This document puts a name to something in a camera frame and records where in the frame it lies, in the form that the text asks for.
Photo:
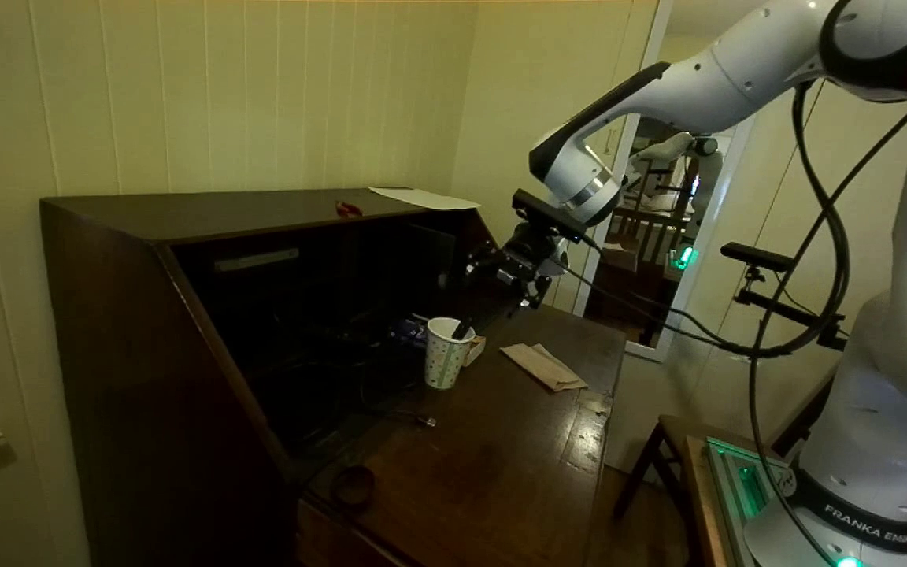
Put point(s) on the dark wooden secretary desk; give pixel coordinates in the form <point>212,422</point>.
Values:
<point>181,399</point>

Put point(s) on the light wooden robot table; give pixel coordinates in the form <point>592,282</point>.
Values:
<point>685,474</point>

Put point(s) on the black camera on stand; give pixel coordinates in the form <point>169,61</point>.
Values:
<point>774,286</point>

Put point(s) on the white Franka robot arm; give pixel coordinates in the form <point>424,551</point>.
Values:
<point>875,365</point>

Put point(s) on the black marker with white end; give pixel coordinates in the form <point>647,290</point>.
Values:
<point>462,329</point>

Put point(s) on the white dotted paper cup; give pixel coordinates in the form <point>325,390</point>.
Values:
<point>444,355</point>

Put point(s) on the small flat dark object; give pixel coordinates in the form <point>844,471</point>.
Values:
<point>347,208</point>

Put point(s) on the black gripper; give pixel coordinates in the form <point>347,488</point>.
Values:
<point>533,262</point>

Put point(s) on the white paper sheet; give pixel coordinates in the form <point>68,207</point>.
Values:
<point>424,195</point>

